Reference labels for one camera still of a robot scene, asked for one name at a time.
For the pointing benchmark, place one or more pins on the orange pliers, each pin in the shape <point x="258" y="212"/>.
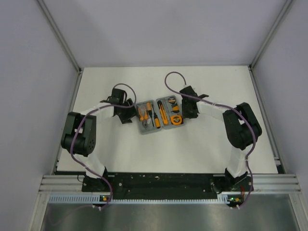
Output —
<point x="144" y="116"/>

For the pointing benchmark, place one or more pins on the white slotted cable duct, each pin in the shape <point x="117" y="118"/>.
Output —
<point x="99" y="199"/>

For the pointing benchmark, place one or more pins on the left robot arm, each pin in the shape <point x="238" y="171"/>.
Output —
<point x="80" y="129"/>

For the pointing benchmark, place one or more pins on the orange tape measure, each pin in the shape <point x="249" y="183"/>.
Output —
<point x="176" y="120"/>

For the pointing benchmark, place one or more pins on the grey plastic tool case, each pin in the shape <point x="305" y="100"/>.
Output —
<point x="168" y="110"/>

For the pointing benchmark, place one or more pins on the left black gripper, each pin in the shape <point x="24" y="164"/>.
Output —
<point x="132" y="113"/>

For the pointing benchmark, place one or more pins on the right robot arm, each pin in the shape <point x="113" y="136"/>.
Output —
<point x="241" y="126"/>

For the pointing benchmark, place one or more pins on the black round tape roll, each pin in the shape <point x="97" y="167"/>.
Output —
<point x="172" y="100"/>

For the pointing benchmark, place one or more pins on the orange utility knife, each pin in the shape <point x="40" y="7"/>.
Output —
<point x="163" y="113"/>

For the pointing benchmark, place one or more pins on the clear voltage tester screwdriver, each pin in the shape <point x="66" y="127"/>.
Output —
<point x="165" y="103"/>

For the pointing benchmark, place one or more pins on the orange black screwdriver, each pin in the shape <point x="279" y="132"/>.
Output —
<point x="156" y="120"/>
<point x="149" y="110"/>

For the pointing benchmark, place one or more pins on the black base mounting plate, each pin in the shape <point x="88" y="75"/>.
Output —
<point x="161" y="186"/>

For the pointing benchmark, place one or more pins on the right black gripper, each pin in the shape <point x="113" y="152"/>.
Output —
<point x="185" y="114"/>

